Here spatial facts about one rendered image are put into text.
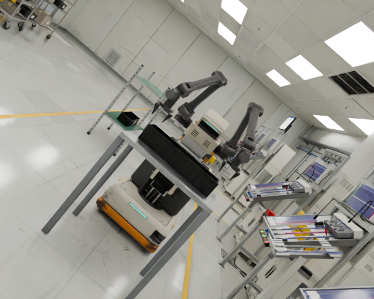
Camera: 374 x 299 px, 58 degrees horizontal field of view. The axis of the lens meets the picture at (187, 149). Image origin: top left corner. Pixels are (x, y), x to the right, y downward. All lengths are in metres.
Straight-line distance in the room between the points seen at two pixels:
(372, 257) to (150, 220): 1.94
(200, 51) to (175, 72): 1.09
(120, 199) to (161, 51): 9.49
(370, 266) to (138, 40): 10.25
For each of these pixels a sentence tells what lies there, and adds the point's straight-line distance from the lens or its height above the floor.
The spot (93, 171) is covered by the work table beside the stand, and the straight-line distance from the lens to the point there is 2.07.
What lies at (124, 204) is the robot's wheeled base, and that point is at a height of 0.21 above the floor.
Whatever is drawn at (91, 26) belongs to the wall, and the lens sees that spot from 12.62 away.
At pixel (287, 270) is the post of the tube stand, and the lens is 2.97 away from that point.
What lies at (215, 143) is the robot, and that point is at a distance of 2.62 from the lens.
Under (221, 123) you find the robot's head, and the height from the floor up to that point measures 1.20.
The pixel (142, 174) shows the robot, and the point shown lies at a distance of 3.02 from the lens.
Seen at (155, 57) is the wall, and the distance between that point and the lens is 11.92.
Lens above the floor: 1.23
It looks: 8 degrees down
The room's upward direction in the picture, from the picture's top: 41 degrees clockwise
